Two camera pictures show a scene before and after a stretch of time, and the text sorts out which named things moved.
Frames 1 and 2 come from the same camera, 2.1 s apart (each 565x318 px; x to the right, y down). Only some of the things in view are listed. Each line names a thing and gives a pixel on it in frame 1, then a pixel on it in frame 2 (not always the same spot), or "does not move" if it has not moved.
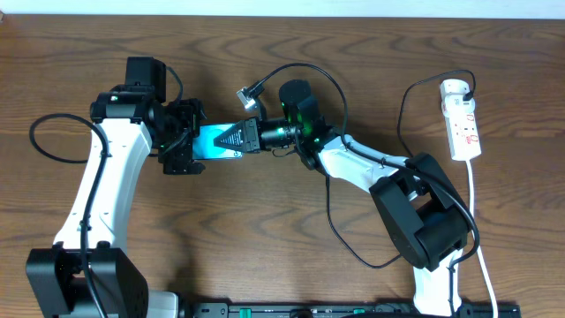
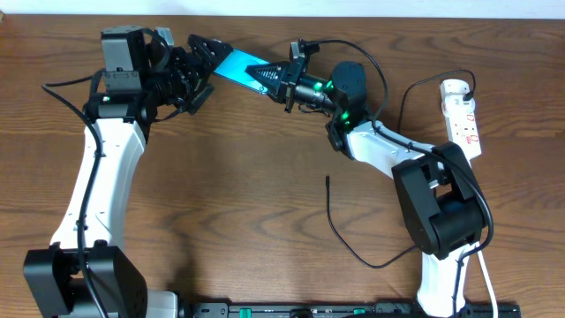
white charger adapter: (454, 104) does not move
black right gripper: (249, 134) → (275, 71)
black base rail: (350, 310) does not move
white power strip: (462, 128) does not move
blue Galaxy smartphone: (203, 147) → (234, 68)
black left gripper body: (184, 144) → (190, 74)
